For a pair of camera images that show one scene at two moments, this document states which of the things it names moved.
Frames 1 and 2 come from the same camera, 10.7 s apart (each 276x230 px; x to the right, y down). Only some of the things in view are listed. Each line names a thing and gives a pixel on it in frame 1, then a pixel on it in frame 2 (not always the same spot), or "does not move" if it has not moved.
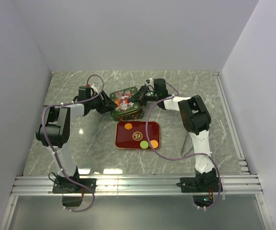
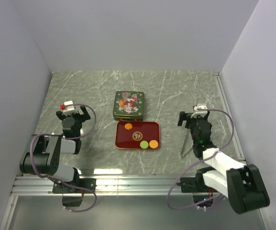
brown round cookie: [128, 126] does not move
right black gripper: [140, 96] → [183, 116]
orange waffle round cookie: [154, 143] does not move
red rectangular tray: [123, 137] does not move
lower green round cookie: [144, 144] does not move
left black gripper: [106, 104] → [85, 116]
